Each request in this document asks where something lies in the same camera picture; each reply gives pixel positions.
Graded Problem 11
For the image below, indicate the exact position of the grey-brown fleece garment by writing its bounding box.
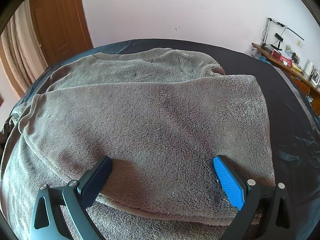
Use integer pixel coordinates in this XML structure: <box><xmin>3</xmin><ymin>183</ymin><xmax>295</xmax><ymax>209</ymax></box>
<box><xmin>1</xmin><ymin>48</ymin><xmax>275</xmax><ymax>239</ymax></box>

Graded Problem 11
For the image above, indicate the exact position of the dark blue bed cover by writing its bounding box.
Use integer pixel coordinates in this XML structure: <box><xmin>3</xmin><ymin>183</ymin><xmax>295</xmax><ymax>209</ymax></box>
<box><xmin>0</xmin><ymin>38</ymin><xmax>320</xmax><ymax>240</ymax></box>

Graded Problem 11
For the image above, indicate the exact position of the wooden desk with clutter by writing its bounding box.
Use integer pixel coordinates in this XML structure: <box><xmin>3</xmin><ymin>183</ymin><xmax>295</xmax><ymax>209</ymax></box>
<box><xmin>252</xmin><ymin>42</ymin><xmax>320</xmax><ymax>116</ymax></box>

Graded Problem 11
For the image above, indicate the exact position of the white electric kettle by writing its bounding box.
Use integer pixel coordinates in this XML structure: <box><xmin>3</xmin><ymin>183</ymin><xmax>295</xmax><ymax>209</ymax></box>
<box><xmin>311</xmin><ymin>70</ymin><xmax>320</xmax><ymax>86</ymax></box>

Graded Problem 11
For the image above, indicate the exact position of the red box on desk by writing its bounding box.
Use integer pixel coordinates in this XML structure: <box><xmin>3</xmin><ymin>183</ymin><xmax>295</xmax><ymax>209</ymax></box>
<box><xmin>271</xmin><ymin>49</ymin><xmax>292</xmax><ymax>67</ymax></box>

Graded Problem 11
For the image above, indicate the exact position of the beige curtain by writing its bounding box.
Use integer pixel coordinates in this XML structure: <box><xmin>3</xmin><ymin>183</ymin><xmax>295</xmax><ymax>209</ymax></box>
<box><xmin>1</xmin><ymin>0</ymin><xmax>48</xmax><ymax>98</ymax></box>

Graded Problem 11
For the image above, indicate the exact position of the black desk lamp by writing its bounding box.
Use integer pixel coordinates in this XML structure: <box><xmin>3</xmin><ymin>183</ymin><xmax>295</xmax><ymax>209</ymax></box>
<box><xmin>261</xmin><ymin>17</ymin><xmax>305</xmax><ymax>51</ymax></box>

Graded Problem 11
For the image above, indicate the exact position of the brown wooden door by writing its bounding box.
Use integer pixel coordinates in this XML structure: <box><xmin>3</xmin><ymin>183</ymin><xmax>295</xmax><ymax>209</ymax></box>
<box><xmin>29</xmin><ymin>0</ymin><xmax>93</xmax><ymax>65</ymax></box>

